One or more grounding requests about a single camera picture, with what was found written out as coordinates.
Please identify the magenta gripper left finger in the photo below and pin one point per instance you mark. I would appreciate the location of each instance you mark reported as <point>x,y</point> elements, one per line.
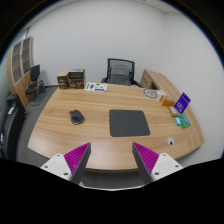
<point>70,166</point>

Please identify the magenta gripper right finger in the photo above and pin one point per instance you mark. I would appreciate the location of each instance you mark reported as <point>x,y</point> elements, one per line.
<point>153,166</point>

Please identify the dark grey computer mouse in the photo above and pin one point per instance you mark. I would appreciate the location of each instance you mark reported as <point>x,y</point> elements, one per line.
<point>76,117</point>

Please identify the dark grey mouse pad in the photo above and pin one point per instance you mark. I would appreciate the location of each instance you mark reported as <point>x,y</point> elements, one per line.
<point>128,123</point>

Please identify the blue small packet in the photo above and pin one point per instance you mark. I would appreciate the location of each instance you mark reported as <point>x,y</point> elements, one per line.
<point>178,122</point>

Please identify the green packet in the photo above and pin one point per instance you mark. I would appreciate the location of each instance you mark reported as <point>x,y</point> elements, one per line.
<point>184,121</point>

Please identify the yellow brown small packet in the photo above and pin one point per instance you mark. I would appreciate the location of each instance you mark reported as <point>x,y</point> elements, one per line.
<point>173,111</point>

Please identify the orange small box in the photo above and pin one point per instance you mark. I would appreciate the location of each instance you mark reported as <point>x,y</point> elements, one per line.
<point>167,101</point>

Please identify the purple standing card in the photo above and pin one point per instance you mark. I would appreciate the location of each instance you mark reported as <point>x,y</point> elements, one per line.
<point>182,103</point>

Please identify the white green leaflet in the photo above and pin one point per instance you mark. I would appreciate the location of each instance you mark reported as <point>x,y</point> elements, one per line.
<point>101,87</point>

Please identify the small dark brown box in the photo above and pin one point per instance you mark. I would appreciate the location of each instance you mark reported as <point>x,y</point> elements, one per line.
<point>62,79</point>

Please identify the wooden side cabinet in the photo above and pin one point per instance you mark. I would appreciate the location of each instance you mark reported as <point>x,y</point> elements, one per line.
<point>155,84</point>

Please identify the black sofa chair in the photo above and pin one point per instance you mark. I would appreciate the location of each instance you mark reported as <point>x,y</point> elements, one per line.
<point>12,116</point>

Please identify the large dark brown box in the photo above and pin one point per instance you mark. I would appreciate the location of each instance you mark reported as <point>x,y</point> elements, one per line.
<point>76,79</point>

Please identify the black visitor chair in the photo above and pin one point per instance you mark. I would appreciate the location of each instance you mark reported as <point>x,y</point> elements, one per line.
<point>35,84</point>

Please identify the grey mesh office chair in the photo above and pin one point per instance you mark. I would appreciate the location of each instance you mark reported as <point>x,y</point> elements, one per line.
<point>120,71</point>

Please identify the wooden bookshelf cabinet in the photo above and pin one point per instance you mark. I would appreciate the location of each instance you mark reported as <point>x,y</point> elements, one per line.
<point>19,63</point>

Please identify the white desk cable grommet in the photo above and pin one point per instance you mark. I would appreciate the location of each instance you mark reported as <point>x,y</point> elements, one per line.
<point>171,141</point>

